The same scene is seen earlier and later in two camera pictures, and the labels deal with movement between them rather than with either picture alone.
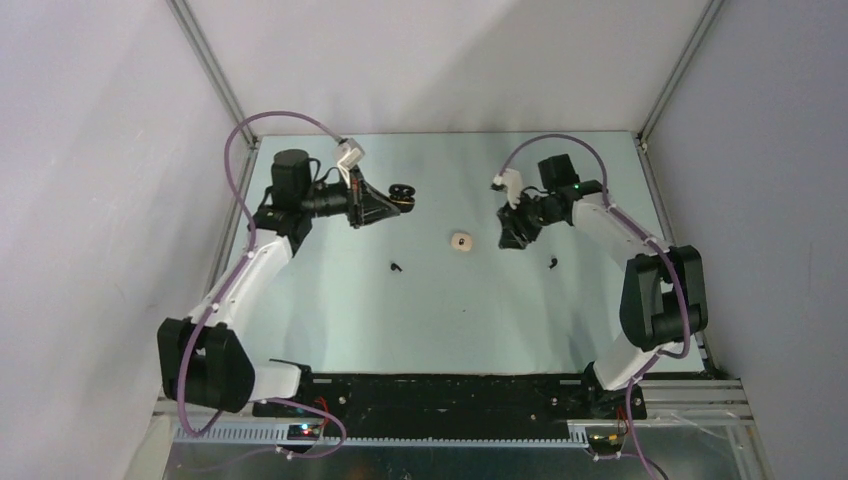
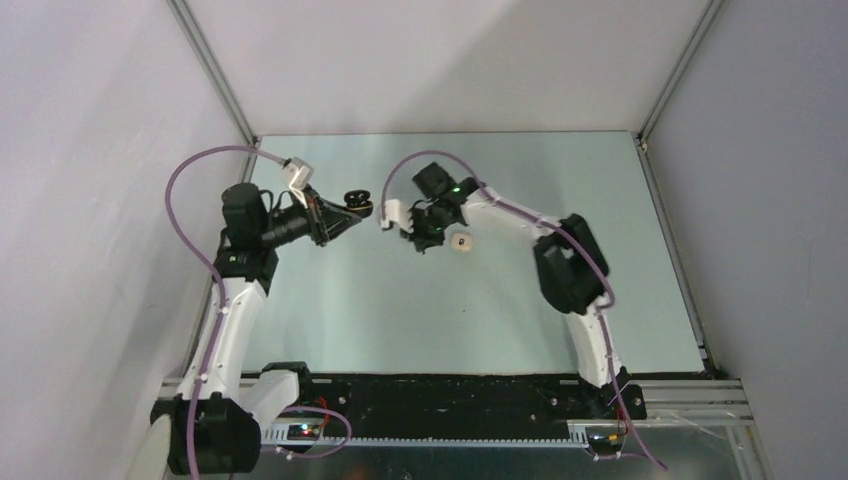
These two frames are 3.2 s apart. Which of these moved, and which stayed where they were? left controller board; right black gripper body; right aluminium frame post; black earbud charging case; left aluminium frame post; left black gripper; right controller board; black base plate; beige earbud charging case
Moved: left black gripper; right black gripper body; black earbud charging case
Stayed: beige earbud charging case; left controller board; black base plate; left aluminium frame post; right aluminium frame post; right controller board
